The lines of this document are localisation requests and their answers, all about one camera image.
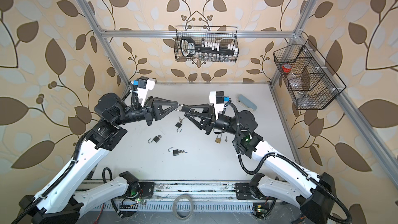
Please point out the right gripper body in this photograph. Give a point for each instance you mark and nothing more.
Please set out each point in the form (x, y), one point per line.
(211, 125)

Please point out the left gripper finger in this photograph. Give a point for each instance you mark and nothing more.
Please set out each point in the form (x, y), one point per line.
(163, 109)
(157, 101)

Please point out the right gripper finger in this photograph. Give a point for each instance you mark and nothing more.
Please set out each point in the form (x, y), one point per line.
(202, 108)
(195, 118)

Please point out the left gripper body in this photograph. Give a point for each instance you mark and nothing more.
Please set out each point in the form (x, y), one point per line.
(146, 113)

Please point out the brass padlock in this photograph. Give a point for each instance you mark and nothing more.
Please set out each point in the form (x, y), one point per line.
(218, 138)

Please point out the black padlock with keys middle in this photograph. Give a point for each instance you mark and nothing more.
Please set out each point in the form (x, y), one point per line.
(180, 108)

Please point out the black padlock with keys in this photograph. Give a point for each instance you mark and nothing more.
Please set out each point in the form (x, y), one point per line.
(176, 152)
(180, 108)
(179, 125)

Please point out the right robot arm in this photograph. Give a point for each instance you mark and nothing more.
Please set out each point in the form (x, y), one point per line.
(274, 174)

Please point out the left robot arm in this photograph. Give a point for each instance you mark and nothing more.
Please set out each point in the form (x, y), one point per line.
(59, 202)

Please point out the black padlock with keys top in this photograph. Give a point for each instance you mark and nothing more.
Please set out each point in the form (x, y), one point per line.
(179, 125)

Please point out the black padlock left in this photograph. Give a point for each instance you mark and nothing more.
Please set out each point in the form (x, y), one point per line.
(155, 139)

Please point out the light blue stapler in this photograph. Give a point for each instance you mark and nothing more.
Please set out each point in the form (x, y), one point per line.
(245, 102)

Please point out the black padlock with keys bottom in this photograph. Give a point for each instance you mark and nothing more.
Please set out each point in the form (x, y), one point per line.
(176, 152)

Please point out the black tool rack in basket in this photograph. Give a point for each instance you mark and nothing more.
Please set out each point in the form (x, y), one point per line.
(189, 48)

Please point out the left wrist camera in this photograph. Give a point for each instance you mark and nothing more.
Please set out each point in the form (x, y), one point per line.
(139, 89)

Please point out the back wire basket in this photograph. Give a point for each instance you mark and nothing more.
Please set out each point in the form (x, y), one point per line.
(221, 34)

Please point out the wire basket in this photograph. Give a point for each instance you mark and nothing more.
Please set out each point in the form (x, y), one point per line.
(221, 34)
(312, 84)

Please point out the right wire basket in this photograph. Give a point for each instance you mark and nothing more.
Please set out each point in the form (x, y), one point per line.
(312, 84)

